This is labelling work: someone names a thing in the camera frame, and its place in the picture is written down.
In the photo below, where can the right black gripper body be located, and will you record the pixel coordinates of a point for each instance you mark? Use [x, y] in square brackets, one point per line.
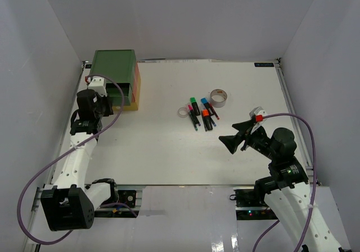
[259, 142]

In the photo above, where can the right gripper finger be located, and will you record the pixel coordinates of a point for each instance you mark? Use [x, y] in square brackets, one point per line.
[231, 142]
[243, 128]

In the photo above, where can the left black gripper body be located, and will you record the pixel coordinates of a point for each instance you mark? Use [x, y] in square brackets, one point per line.
[105, 107]

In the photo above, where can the orange highlighter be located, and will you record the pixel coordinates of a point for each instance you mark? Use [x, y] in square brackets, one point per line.
[207, 120]

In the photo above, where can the blue highlighter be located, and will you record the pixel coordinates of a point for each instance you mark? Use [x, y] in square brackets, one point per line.
[207, 105]

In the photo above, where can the green drawer box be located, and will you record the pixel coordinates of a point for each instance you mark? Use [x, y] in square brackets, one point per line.
[117, 64]

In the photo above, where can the green highlighter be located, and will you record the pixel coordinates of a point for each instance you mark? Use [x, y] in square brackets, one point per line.
[195, 106]

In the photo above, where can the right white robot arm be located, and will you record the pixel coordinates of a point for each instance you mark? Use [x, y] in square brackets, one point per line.
[287, 190]

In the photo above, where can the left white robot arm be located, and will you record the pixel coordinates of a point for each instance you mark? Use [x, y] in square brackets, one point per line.
[70, 204]

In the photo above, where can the red pen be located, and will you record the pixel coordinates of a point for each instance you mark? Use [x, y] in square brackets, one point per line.
[214, 112]

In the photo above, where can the blue pen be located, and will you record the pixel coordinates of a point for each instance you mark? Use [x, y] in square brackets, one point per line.
[212, 121]

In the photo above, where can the large white tape roll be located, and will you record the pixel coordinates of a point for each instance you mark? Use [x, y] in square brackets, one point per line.
[218, 98]

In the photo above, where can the green pen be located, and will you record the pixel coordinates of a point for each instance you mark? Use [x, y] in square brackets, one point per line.
[193, 122]

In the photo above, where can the yellow cardboard box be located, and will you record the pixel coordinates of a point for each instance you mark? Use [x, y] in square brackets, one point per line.
[130, 104]

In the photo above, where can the purple pen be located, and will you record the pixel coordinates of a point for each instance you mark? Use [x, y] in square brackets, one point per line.
[196, 120]

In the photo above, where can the orange cardboard box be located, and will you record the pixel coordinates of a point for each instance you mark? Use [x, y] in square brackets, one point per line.
[136, 83]

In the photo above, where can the small clear tape roll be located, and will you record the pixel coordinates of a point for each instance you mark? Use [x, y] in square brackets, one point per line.
[182, 112]

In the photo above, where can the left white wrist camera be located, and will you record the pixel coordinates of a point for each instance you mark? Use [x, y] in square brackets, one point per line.
[98, 84]

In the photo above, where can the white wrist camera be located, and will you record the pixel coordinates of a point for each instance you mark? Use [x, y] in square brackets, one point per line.
[98, 84]
[257, 115]

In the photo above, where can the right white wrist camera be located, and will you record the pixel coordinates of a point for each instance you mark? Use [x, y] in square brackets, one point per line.
[257, 115]

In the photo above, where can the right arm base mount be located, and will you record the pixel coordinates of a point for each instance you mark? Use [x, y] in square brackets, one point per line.
[249, 207]

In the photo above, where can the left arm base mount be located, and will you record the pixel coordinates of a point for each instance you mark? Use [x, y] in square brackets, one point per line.
[130, 197]

